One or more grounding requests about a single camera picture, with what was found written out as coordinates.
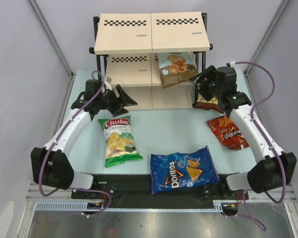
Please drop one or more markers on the green Chuba cassava chips bag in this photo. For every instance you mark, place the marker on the green Chuba cassava chips bag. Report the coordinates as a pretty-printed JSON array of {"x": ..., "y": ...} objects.
[{"x": 119, "y": 139}]

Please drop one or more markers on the red Doritos bag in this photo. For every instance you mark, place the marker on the red Doritos bag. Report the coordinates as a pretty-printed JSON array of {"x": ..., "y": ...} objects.
[{"x": 228, "y": 133}]

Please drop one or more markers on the beige three-tier black-framed shelf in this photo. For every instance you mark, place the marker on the beige three-tier black-framed shelf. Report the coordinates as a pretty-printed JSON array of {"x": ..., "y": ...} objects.
[{"x": 126, "y": 46}]

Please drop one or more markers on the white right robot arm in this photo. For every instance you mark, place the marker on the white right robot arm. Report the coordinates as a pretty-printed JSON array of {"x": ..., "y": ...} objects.
[{"x": 274, "y": 167}]

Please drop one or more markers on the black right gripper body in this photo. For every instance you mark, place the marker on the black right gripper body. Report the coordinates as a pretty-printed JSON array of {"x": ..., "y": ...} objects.
[{"x": 217, "y": 90}]

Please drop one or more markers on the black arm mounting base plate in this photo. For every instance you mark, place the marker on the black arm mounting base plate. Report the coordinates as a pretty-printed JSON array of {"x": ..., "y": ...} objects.
[{"x": 134, "y": 192}]

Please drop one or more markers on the white slotted cable duct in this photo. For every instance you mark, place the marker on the white slotted cable duct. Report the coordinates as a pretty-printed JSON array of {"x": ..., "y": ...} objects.
[{"x": 77, "y": 206}]

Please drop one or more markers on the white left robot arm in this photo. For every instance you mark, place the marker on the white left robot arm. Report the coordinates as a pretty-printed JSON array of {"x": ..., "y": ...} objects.
[{"x": 50, "y": 164}]

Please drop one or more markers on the brown Chuba chips bag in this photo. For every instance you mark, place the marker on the brown Chuba chips bag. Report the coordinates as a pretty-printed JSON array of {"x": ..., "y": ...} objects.
[{"x": 202, "y": 103}]

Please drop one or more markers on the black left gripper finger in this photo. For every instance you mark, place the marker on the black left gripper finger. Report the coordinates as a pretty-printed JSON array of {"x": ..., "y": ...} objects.
[
  {"x": 124, "y": 98},
  {"x": 117, "y": 111}
]

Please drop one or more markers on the light blue brown chips bag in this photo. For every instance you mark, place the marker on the light blue brown chips bag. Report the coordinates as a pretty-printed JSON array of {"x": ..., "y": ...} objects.
[{"x": 176, "y": 68}]

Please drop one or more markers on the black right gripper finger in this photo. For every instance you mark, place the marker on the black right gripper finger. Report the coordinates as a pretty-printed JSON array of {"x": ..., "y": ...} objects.
[
  {"x": 206, "y": 88},
  {"x": 206, "y": 74}
]

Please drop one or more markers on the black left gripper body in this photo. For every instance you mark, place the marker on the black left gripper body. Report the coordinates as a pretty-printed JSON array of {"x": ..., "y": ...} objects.
[{"x": 110, "y": 100}]

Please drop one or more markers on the blue Doritos bag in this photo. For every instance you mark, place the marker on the blue Doritos bag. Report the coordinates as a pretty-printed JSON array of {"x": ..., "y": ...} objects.
[{"x": 182, "y": 170}]

